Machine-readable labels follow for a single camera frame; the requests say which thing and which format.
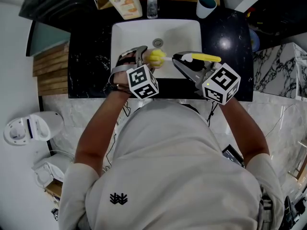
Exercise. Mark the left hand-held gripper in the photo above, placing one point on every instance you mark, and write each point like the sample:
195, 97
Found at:
141, 80

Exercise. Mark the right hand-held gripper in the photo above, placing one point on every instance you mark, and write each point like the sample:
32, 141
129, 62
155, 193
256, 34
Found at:
223, 83

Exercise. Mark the yellow sponge bottle brush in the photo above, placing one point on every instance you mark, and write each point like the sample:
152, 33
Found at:
156, 57

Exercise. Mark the pale blue cup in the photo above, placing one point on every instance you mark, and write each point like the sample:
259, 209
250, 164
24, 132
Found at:
202, 12

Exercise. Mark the person's right forearm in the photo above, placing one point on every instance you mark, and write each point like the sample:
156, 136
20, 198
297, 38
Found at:
244, 133

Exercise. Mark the person's left forearm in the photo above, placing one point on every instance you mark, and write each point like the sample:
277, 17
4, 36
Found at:
100, 133

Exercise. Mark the person's left hand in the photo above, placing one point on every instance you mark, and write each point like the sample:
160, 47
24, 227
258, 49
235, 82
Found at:
121, 81

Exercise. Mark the white rectangular sink basin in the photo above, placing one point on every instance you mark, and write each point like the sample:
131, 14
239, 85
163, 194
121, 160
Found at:
134, 35

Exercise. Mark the black wristband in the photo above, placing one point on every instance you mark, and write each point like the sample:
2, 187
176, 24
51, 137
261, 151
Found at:
122, 88

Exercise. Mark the clear glass bottle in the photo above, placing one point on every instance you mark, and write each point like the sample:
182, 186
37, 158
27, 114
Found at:
152, 7

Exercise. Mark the black marble counter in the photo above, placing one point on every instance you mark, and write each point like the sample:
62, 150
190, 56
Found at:
88, 68

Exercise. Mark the white soap bottle orange label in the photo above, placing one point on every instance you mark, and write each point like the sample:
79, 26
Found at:
124, 1

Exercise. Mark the blue plate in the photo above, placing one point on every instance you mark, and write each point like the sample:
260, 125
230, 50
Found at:
254, 41

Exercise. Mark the white marble veined cabinet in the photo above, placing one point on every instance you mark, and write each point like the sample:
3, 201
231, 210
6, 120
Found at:
273, 73

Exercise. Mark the wooden steps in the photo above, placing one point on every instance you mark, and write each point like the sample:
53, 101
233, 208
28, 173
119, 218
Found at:
50, 73

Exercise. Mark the black screen device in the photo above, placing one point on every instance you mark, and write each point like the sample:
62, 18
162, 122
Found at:
232, 156

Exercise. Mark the frosted glass panel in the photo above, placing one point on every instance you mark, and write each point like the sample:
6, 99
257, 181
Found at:
45, 39

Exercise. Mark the person's white shirt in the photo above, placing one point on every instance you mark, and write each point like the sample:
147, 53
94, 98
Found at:
168, 171

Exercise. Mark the black shelf unit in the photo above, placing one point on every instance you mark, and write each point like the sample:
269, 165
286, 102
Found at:
283, 11

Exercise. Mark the white toilet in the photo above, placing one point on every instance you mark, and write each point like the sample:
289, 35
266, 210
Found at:
45, 126

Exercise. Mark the white appliance with open lid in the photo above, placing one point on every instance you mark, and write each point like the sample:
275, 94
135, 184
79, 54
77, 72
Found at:
55, 169

